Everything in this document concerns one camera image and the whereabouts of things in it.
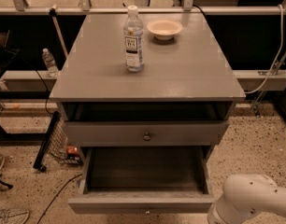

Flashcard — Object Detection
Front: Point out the white paper bowl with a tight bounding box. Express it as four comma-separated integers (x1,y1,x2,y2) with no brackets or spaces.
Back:
147,20,182,40

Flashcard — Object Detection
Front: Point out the grey upper drawer with knob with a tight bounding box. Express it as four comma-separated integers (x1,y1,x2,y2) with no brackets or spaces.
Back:
64,121,228,147

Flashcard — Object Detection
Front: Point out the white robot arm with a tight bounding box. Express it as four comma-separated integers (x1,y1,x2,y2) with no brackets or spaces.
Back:
207,174,286,224

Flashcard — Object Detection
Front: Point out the black wire mesh basket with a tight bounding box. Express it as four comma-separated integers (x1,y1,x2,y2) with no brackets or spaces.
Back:
33,111,82,172

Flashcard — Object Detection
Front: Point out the grey wooden drawer cabinet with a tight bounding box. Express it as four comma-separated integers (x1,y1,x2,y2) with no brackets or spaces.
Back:
50,13,245,147

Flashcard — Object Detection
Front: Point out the black stand left edge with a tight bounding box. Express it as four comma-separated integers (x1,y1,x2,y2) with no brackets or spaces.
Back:
0,31,16,189

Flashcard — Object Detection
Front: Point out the clear tea bottle white cap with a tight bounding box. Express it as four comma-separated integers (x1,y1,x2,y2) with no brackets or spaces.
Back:
123,6,144,72

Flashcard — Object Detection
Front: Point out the wooden stick black tip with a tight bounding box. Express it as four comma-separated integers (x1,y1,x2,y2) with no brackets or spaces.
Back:
49,4,68,57

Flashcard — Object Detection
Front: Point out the metal guard rail frame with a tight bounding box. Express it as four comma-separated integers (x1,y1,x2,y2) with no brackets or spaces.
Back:
0,0,286,91

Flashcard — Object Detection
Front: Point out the black cable on floor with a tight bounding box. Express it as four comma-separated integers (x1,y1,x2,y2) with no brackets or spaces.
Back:
36,173,83,224

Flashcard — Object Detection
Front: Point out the orange can in basket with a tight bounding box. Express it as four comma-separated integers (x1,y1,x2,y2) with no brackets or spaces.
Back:
66,146,79,160

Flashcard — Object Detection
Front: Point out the white cable right side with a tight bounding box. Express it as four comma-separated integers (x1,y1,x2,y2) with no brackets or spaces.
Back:
244,4,285,95

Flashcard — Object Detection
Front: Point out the white sneaker bottom left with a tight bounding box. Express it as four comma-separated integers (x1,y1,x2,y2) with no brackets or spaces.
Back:
0,208,29,224

